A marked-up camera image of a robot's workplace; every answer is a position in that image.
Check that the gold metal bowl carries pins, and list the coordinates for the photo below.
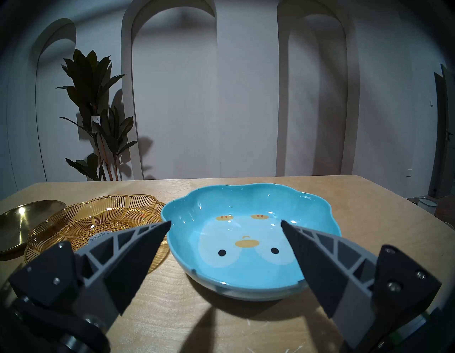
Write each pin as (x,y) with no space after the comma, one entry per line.
(21,220)

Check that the dark grey door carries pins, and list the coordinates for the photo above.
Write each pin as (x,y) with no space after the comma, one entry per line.
(442,142)

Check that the white plant tag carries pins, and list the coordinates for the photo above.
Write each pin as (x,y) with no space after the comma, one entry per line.
(96,124)

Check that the tall green leafy plant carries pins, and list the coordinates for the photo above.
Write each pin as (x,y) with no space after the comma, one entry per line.
(90,89)

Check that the white bucket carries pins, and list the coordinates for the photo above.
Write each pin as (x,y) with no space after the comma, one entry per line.
(427,206)

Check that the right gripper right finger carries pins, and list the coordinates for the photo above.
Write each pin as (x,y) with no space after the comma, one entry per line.
(327,270)

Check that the blue chick face plate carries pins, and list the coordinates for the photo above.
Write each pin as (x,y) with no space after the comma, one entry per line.
(245,204)

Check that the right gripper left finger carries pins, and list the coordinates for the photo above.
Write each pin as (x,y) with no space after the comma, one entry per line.
(117,270)

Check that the amber glass flower plate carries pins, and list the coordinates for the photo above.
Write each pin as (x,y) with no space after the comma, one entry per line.
(106,213)

